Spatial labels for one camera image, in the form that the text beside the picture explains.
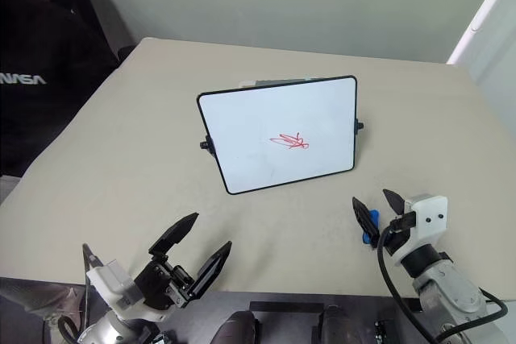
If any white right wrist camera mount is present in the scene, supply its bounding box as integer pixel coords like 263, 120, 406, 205
397, 194, 449, 268

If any black framed tabletop whiteboard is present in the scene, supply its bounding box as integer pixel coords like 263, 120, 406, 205
196, 75, 365, 196

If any white door frame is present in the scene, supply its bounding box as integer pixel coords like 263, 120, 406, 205
445, 0, 516, 88

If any dark rounded shape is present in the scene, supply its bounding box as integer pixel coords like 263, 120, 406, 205
211, 310, 263, 344

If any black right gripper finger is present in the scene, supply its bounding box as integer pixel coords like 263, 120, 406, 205
382, 189, 406, 217
352, 197, 381, 249

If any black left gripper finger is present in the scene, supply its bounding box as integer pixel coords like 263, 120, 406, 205
189, 240, 234, 300
148, 211, 200, 258

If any white grey box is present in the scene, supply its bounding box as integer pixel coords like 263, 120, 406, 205
237, 77, 310, 89

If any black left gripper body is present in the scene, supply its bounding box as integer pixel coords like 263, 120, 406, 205
134, 253, 195, 312

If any blue whiteboard eraser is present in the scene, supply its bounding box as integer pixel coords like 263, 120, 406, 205
360, 209, 381, 245

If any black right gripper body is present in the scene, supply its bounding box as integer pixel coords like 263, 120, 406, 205
380, 210, 417, 257

